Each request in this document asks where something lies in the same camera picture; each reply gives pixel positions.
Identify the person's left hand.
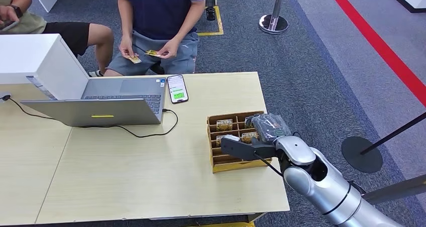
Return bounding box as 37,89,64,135
158,37,181,60

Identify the person's hand with watch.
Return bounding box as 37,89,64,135
0,5,20,25

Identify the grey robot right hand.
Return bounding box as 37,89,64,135
244,112,293,145

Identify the person's right hand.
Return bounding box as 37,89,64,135
119,36,139,60

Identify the dark handheld smartphone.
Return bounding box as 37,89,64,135
0,20,20,32

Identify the person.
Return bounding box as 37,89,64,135
0,0,115,78
103,0,208,77

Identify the wooden card organizer box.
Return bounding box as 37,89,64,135
206,110,273,174

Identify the black wrist watch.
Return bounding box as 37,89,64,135
9,5,23,19

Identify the black smartphone lit screen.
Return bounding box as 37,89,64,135
166,74,189,104

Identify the white box cabinet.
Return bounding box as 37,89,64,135
0,33,90,101

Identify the black caster leg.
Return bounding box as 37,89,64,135
205,0,217,22

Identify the grey laptop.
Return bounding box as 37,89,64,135
20,77,167,128

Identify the printed label sticker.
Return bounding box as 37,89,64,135
26,75,57,101

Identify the black stanchion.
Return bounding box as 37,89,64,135
341,111,426,174

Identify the yellow object under table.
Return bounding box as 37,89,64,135
191,221,255,227

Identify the wrist camera with black bracket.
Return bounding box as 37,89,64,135
221,135,277,162

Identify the black robot wrist cable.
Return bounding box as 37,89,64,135
254,153,284,178

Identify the black laptop power cable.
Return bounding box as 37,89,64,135
0,95,179,139

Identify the chrome stanchion upright post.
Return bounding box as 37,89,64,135
259,0,289,35

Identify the chrome stanchion leaning post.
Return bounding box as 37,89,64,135
362,174,426,205

